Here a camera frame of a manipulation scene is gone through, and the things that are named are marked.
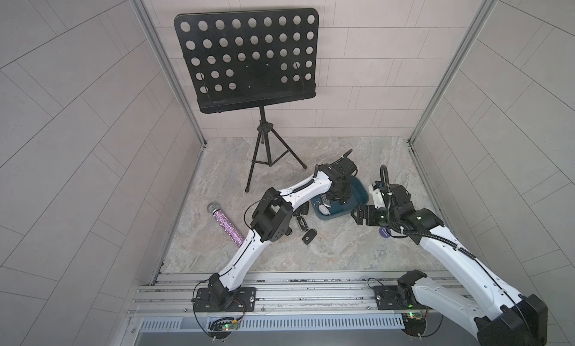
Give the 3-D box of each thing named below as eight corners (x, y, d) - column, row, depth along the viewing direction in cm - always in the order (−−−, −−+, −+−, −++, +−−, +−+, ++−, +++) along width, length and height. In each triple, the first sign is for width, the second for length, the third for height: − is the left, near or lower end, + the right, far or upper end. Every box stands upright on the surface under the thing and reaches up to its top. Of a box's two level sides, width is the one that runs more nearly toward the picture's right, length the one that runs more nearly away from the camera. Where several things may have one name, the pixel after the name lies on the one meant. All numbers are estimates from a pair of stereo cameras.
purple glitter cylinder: (208, 209, 93) (206, 205, 90) (217, 203, 95) (215, 199, 92) (238, 247, 83) (237, 244, 80) (248, 239, 85) (246, 236, 82)
